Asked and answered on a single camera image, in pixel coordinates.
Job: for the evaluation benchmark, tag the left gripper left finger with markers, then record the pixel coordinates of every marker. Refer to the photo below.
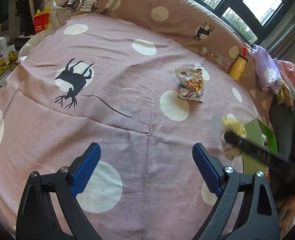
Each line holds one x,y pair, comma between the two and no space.
36,217

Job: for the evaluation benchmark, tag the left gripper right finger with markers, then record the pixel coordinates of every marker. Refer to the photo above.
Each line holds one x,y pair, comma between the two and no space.
244,208

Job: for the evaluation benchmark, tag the yellow green corn snack bag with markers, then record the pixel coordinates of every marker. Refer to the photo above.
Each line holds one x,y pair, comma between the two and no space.
232,130

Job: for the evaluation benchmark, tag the white popcorn snack bag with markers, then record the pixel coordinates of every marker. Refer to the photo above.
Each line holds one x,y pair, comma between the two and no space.
191,84

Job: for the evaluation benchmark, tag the person's right hand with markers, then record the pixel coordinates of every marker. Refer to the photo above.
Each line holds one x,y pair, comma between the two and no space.
286,215

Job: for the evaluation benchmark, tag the green cardboard box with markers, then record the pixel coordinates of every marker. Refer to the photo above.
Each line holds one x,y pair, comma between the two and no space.
258,133

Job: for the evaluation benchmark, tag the purple folded blanket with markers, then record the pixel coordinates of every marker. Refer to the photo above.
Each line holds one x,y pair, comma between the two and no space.
269,76

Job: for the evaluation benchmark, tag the clear plastic bottle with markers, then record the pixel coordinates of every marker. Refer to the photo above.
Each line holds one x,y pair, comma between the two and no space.
216,59

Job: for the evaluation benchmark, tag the pink polka dot bedsheet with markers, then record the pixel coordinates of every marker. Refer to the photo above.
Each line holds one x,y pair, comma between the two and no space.
146,184

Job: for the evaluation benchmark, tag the red fries carton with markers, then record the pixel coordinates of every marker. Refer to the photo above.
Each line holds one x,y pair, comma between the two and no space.
41,20

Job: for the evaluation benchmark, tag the brown polka dot bolster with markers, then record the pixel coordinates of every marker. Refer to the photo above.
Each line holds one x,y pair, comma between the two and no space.
143,42

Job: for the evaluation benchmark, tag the black window frame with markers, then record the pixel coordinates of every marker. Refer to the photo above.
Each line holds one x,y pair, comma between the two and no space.
253,20

